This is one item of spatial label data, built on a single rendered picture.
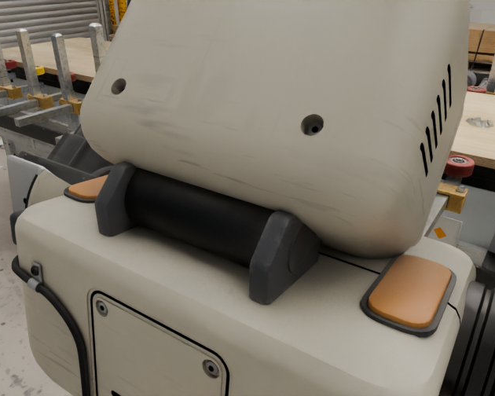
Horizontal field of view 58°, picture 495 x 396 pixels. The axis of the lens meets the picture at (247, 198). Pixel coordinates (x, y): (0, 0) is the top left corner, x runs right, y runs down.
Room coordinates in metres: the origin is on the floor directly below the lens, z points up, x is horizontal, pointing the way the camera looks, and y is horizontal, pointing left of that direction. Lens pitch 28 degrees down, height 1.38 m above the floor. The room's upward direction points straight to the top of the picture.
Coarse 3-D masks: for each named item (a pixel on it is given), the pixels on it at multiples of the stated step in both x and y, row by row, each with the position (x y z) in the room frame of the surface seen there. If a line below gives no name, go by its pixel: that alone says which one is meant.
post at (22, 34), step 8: (16, 32) 2.02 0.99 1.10; (24, 32) 2.02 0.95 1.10; (24, 40) 2.02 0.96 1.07; (24, 48) 2.01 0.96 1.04; (24, 56) 2.01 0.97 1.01; (32, 56) 2.03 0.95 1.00; (24, 64) 2.02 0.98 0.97; (32, 64) 2.03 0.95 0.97; (32, 72) 2.02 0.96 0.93; (32, 80) 2.01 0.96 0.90; (32, 88) 2.01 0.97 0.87
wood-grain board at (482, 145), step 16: (16, 48) 2.82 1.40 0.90; (32, 48) 2.82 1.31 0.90; (48, 48) 2.82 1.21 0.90; (80, 48) 2.82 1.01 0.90; (16, 64) 2.44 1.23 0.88; (48, 64) 2.35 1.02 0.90; (80, 64) 2.35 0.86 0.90; (480, 96) 1.76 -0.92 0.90; (464, 112) 1.54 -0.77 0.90; (480, 112) 1.54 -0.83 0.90; (464, 128) 1.37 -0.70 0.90; (480, 128) 1.37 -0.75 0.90; (464, 144) 1.24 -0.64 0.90; (480, 144) 1.24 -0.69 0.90; (480, 160) 1.14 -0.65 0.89
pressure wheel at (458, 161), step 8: (448, 160) 1.10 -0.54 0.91; (456, 160) 1.10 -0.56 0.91; (464, 160) 1.11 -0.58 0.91; (472, 160) 1.10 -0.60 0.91; (448, 168) 1.08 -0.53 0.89; (456, 168) 1.07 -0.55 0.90; (464, 168) 1.07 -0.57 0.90; (472, 168) 1.08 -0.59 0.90; (456, 176) 1.07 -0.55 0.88; (464, 176) 1.07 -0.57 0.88
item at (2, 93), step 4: (40, 84) 2.26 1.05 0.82; (20, 88) 2.18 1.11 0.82; (24, 88) 2.19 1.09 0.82; (40, 88) 2.26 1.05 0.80; (0, 92) 2.09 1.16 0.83; (4, 92) 2.11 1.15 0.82; (24, 92) 2.19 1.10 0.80; (0, 96) 2.09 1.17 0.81; (4, 96) 2.10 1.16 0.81; (8, 96) 2.12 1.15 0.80
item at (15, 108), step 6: (54, 96) 2.05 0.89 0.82; (60, 96) 2.07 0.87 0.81; (24, 102) 1.93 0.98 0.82; (30, 102) 1.95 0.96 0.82; (36, 102) 1.97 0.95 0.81; (0, 108) 1.84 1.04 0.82; (6, 108) 1.86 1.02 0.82; (12, 108) 1.87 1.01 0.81; (18, 108) 1.90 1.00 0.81; (24, 108) 1.92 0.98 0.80; (0, 114) 1.83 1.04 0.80; (6, 114) 1.85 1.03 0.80
